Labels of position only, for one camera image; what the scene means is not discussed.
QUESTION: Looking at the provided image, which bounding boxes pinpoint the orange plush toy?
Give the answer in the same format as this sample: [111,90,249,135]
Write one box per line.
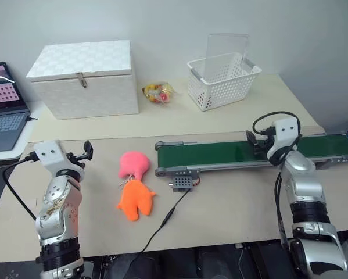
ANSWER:
[115,180,158,223]

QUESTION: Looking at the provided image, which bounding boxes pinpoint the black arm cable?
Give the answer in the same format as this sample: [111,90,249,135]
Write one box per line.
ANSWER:
[2,151,37,220]
[252,111,298,256]

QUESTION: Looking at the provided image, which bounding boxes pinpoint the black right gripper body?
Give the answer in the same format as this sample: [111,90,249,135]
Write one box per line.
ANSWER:
[257,127,277,156]

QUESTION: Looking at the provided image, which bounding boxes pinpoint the black power cable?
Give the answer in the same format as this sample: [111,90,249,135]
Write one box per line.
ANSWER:
[126,188,191,279]

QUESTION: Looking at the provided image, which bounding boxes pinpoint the grey laptop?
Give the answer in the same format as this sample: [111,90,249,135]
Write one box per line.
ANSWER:
[0,61,31,154]

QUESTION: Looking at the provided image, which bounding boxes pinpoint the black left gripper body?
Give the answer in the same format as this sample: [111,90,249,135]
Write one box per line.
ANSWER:
[64,151,89,172]

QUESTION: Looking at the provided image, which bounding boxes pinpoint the green conveyor belt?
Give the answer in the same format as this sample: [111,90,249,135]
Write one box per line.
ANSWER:
[154,131,348,179]

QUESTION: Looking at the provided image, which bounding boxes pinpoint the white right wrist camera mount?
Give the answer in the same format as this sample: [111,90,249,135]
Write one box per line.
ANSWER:
[267,117,303,164]

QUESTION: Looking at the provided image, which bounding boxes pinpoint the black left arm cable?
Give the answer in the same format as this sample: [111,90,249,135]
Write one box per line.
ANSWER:
[2,151,37,220]

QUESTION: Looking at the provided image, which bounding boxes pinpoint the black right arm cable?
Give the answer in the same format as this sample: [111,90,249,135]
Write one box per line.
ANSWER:
[252,111,298,256]

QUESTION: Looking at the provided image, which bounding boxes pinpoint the white perforated plastic basket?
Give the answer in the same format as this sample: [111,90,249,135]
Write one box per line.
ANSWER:
[186,52,263,112]

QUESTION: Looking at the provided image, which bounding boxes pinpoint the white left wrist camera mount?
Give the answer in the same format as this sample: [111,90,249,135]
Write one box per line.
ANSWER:
[33,139,86,176]

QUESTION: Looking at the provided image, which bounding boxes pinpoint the bag of colourful sweets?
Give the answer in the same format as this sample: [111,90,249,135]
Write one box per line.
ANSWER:
[141,81,184,105]

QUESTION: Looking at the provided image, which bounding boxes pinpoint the pink plush toy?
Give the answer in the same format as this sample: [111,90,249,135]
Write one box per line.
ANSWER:
[118,151,152,182]

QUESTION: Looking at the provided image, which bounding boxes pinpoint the white woven storage box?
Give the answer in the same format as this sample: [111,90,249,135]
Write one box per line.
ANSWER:
[26,40,141,121]

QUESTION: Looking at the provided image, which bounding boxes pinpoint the beige table mat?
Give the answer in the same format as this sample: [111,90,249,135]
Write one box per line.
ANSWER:
[0,130,348,259]

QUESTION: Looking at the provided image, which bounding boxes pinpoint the clear plastic sheet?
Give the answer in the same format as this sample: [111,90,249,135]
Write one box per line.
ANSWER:
[205,32,250,85]

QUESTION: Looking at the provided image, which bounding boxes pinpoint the grey perforated motor control box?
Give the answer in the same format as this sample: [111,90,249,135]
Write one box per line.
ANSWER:
[168,173,203,194]

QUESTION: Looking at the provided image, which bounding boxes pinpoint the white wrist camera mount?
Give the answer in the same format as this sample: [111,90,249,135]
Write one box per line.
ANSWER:
[33,139,86,176]
[267,117,303,164]

